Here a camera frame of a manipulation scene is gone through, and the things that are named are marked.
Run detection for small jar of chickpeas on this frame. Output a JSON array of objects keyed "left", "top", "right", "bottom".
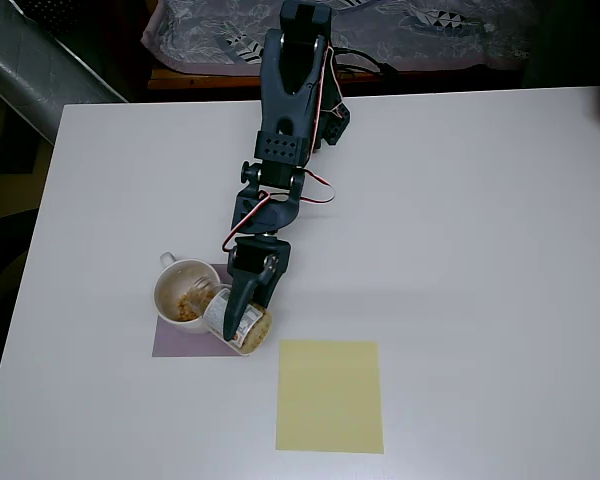
[{"left": 187, "top": 276, "right": 274, "bottom": 357}]

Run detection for brown food pellets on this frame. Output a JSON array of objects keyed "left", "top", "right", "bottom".
[{"left": 175, "top": 293, "right": 202, "bottom": 323}]

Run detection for white ceramic mug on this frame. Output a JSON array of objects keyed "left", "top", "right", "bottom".
[{"left": 153, "top": 252, "right": 222, "bottom": 336}]

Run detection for purple paper sheet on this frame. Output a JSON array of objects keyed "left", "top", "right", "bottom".
[{"left": 151, "top": 263, "right": 251, "bottom": 358}]

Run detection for yellow paper sheet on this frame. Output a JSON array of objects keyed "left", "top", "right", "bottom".
[{"left": 275, "top": 340, "right": 385, "bottom": 455}]

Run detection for blue floral bedding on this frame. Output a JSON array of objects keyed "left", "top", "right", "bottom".
[{"left": 140, "top": 0, "right": 544, "bottom": 77}]

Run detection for silver foil roll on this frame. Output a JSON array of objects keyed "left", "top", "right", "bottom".
[{"left": 0, "top": 0, "right": 129, "bottom": 147}]

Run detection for red and white servo wire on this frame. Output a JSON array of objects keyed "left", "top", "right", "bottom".
[{"left": 221, "top": 47, "right": 354, "bottom": 254}]

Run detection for wooden bed rail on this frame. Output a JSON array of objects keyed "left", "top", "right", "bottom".
[{"left": 147, "top": 64, "right": 527, "bottom": 92}]

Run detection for black cable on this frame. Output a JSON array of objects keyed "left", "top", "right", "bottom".
[{"left": 332, "top": 47, "right": 399, "bottom": 77}]

